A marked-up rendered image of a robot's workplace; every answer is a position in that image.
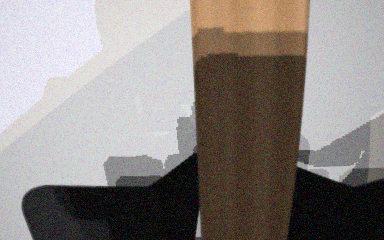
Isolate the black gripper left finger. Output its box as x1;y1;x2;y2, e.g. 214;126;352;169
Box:
22;154;200;240

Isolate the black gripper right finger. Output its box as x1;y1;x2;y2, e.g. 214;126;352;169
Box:
287;166;384;240

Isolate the brown wooden board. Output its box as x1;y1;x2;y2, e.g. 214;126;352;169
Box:
190;0;310;240

